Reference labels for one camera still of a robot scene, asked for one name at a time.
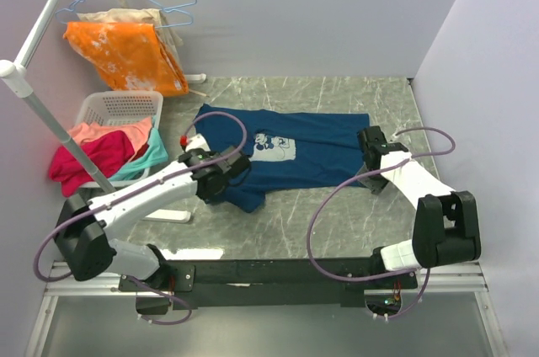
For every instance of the aluminium rail frame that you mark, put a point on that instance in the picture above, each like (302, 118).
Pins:
(459, 278)

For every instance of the beige cloth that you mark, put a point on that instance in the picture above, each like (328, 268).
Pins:
(151, 16)

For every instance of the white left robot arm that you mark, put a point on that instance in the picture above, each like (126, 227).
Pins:
(89, 236)

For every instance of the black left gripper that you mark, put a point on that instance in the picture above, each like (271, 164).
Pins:
(205, 198)

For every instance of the blue t-shirt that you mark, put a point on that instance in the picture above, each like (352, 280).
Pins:
(286, 150)

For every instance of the wooden stick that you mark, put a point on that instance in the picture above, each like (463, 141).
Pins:
(197, 92)

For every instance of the teal garment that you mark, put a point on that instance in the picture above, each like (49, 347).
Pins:
(151, 154)

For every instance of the white plastic laundry basket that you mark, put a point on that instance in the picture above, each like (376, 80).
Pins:
(132, 112)

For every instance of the magenta t-shirt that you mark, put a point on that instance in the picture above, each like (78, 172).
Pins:
(109, 153)

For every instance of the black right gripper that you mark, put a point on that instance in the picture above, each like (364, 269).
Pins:
(377, 186)

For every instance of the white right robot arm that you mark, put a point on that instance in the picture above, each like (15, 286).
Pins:
(446, 228)

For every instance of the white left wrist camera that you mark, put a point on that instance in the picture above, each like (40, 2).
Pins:
(194, 142)

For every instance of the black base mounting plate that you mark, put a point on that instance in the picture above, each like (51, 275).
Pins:
(267, 282)

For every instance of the orange patterned cloth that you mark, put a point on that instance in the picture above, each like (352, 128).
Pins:
(128, 56)

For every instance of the white clothes rack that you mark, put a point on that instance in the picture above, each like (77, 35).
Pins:
(62, 80)

